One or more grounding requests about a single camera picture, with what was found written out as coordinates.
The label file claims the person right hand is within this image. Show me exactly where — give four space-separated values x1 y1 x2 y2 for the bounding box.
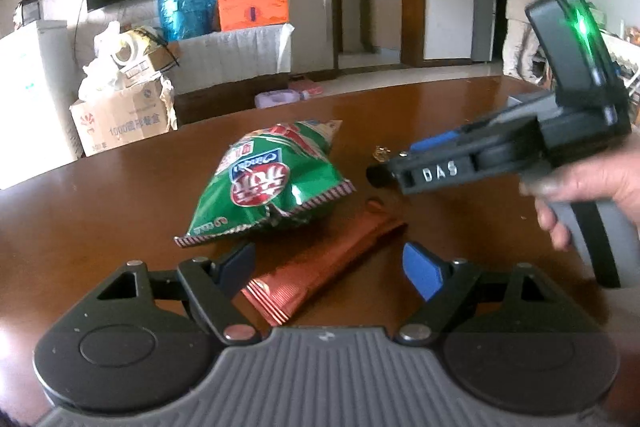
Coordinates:
520 133 640 251

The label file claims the blue plastic bag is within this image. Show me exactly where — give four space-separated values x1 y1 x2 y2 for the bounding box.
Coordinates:
157 0 216 42

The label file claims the pink item on floor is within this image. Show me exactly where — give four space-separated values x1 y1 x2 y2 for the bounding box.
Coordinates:
288 78 323 100

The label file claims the green chip bag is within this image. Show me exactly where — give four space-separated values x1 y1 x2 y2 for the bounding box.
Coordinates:
174 120 355 248

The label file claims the white covered tv cabinet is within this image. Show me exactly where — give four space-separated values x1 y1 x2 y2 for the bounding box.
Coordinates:
167 23 294 126

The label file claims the brown cardboard box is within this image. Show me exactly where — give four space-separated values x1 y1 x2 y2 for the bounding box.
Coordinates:
70 76 178 156

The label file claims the orange red snack packet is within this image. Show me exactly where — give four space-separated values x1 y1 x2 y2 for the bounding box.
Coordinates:
242 199 406 326

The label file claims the small gold wrapped candy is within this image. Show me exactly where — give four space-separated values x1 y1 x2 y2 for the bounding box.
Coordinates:
372 146 392 164

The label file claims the grey open box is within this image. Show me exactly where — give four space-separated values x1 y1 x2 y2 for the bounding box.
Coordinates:
506 91 553 107

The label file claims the white refrigerator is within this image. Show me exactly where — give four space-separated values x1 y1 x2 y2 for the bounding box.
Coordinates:
1 20 84 190

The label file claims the white tissue roll pile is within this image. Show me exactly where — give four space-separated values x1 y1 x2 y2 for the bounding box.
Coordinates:
78 22 179 102

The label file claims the person in white coat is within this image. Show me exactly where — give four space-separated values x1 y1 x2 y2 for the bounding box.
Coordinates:
502 0 540 84

